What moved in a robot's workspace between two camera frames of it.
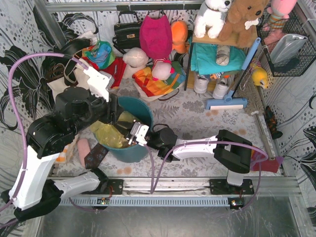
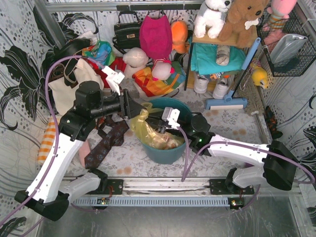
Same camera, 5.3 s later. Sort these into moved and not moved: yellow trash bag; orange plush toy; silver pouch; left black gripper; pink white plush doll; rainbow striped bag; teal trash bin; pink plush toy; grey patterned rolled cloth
Moved: yellow trash bag; teal trash bin; left black gripper
Not moved: orange plush toy; rainbow striped bag; grey patterned rolled cloth; pink white plush doll; silver pouch; pink plush toy
